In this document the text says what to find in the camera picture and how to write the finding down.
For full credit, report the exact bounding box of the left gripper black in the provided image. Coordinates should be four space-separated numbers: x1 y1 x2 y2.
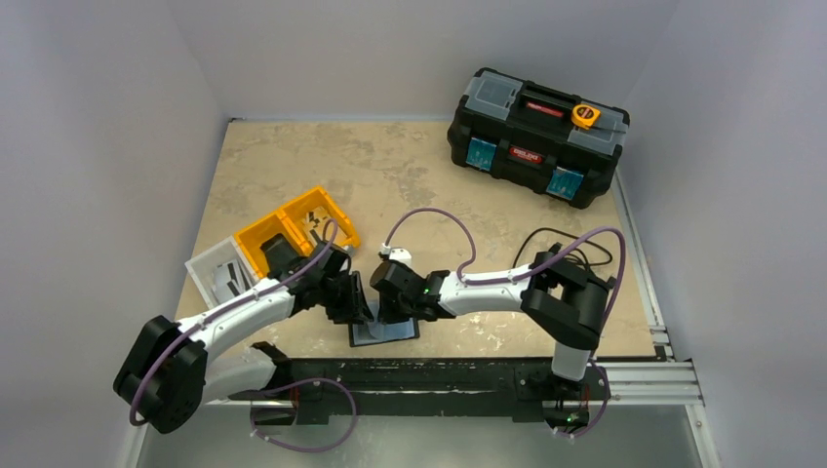
318 269 373 324

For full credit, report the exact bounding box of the card with black stripe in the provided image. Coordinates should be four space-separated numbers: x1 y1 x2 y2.
302 207 330 242

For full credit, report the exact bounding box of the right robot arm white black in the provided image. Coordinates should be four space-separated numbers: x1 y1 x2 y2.
370 247 618 397

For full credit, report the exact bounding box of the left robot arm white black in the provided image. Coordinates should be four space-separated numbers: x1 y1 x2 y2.
113 235 373 434

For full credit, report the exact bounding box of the yellow plastic bin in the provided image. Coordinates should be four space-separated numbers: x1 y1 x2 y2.
233 186 361 279

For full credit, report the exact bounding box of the white plastic bin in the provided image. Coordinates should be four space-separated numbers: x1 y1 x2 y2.
184 236 259 309

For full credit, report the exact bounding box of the black plastic toolbox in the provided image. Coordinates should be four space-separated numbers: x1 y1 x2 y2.
447 67 630 210

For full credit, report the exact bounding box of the orange tape measure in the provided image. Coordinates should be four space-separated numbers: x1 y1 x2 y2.
571 103 602 130

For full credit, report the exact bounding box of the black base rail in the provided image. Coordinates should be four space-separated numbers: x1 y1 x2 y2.
231 357 611 429

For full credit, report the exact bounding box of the black usb cable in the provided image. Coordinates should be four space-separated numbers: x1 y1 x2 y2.
512 227 613 279

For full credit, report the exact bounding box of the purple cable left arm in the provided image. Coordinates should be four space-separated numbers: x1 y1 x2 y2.
129 217 359 453

